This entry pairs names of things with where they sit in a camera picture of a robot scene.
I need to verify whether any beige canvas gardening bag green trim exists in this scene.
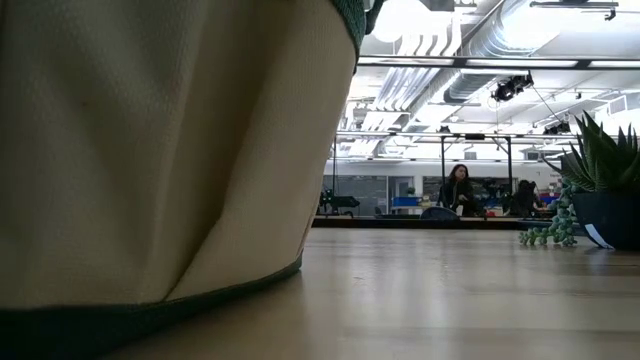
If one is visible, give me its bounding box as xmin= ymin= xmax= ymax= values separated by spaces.
xmin=0 ymin=0 xmax=387 ymax=360

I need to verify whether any dark rounded chair back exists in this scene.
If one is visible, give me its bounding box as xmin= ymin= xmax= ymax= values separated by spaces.
xmin=419 ymin=205 xmax=461 ymax=222

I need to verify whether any person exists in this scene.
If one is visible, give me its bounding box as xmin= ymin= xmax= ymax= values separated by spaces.
xmin=441 ymin=163 xmax=477 ymax=218
xmin=509 ymin=179 xmax=545 ymax=218

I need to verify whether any potted succulent plant dark pot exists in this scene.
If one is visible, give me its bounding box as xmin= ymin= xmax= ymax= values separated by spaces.
xmin=518 ymin=110 xmax=640 ymax=252

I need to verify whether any black ceiling track fixture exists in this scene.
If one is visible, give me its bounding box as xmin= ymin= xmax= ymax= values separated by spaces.
xmin=529 ymin=0 xmax=621 ymax=22

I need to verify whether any black workstation frame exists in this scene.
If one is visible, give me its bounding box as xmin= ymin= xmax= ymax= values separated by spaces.
xmin=438 ymin=132 xmax=515 ymax=216
xmin=331 ymin=130 xmax=338 ymax=216

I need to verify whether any black aluminium table frame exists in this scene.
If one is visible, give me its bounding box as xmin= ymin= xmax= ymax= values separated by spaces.
xmin=311 ymin=215 xmax=551 ymax=231

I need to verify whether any black overhead frame bar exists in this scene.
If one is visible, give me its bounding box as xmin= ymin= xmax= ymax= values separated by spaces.
xmin=356 ymin=54 xmax=640 ymax=71

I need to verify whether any black hanging camera cluster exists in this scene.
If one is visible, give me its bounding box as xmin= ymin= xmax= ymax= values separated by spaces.
xmin=491 ymin=73 xmax=535 ymax=104

